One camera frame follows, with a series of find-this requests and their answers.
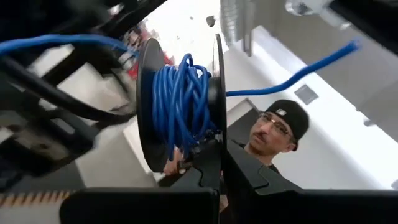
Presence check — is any grey wall vent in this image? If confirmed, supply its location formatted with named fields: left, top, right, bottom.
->
left=294, top=83, right=320, bottom=105

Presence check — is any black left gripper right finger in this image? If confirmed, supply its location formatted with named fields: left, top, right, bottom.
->
left=223, top=139, right=398, bottom=224

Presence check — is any blue cord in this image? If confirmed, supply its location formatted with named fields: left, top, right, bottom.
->
left=0, top=33, right=361, bottom=161

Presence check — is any black camera cable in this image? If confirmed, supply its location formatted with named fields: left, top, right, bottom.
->
left=0, top=55, right=136, bottom=123

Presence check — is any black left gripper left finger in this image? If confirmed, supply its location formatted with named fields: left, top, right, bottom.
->
left=58, top=139, right=222, bottom=224

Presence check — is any person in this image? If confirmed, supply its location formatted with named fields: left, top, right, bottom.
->
left=163, top=98, right=311, bottom=215

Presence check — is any black cord spool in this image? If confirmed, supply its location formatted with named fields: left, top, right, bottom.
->
left=136, top=33, right=228, bottom=174

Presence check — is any silver ventilation duct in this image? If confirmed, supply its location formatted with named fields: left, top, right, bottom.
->
left=219, top=0, right=259, bottom=57

